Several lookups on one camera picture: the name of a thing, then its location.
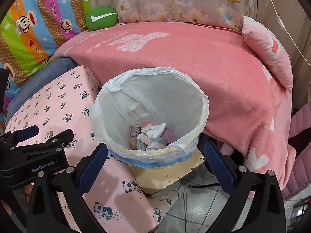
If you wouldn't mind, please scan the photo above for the beige foam board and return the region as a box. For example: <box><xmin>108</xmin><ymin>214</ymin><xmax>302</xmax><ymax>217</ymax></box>
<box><xmin>129</xmin><ymin>149</ymin><xmax>205</xmax><ymax>196</ymax></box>

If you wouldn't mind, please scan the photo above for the pink blanket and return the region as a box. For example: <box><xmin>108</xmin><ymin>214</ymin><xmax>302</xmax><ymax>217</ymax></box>
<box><xmin>55</xmin><ymin>22</ymin><xmax>296</xmax><ymax>188</ymax></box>

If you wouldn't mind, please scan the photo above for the white glove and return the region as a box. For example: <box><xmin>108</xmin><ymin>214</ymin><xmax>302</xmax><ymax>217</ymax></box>
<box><xmin>141</xmin><ymin>123</ymin><xmax>166</xmax><ymax>138</ymax></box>

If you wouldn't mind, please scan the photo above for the person's left hand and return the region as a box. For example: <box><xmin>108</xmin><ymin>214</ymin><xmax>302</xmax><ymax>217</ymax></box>
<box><xmin>0</xmin><ymin>183</ymin><xmax>35</xmax><ymax>216</ymax></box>

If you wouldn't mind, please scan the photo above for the grey floral quilt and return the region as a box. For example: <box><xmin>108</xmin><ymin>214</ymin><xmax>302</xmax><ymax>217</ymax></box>
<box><xmin>90</xmin><ymin>0</ymin><xmax>258</xmax><ymax>32</ymax></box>

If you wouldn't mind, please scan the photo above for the colourful monkey print quilt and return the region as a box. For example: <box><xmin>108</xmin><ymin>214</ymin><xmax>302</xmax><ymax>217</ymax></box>
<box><xmin>1</xmin><ymin>0</ymin><xmax>90</xmax><ymax>98</ymax></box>

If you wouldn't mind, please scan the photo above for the green checkmark cushion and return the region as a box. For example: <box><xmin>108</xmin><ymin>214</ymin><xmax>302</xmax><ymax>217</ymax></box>
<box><xmin>85</xmin><ymin>6</ymin><xmax>118</xmax><ymax>31</ymax></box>

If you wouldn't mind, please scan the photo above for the pink padded jacket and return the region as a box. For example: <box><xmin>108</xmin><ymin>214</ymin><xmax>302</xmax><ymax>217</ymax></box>
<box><xmin>282</xmin><ymin>103</ymin><xmax>311</xmax><ymax>200</ymax></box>

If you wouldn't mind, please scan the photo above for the pink pillow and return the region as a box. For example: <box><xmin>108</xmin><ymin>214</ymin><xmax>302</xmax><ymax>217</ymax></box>
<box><xmin>242</xmin><ymin>16</ymin><xmax>294</xmax><ymax>91</ymax></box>

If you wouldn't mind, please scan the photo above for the pink panda print sheet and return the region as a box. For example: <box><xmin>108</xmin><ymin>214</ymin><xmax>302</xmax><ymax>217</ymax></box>
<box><xmin>6</xmin><ymin>66</ymin><xmax>179</xmax><ymax>232</ymax></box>

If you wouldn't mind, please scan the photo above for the blue velvet cushion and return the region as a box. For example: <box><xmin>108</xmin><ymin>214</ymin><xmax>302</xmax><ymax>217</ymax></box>
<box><xmin>7</xmin><ymin>57</ymin><xmax>77</xmax><ymax>121</ymax></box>

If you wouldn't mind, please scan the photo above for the bin with white liner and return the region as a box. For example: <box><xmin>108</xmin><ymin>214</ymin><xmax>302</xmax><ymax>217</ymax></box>
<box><xmin>89</xmin><ymin>67</ymin><xmax>209</xmax><ymax>168</ymax></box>

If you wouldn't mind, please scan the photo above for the black floor cable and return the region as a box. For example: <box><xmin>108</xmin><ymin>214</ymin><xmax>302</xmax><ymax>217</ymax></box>
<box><xmin>148</xmin><ymin>178</ymin><xmax>220</xmax><ymax>228</ymax></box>

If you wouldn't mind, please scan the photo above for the white hanging cord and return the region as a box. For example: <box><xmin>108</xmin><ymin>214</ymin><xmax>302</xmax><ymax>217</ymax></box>
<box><xmin>261</xmin><ymin>0</ymin><xmax>311</xmax><ymax>67</ymax></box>

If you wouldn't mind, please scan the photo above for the beige stocking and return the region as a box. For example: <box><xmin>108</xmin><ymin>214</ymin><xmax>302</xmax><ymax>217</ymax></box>
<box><xmin>130</xmin><ymin>137</ymin><xmax>138</xmax><ymax>150</ymax></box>

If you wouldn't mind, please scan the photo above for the pink cleaning cloth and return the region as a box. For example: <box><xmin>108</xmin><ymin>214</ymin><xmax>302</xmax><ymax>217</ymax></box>
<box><xmin>137</xmin><ymin>133</ymin><xmax>168</xmax><ymax>152</ymax></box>

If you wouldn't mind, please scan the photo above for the grey sock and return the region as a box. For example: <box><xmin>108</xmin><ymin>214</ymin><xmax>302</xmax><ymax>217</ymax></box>
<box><xmin>136</xmin><ymin>137</ymin><xmax>167</xmax><ymax>151</ymax></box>

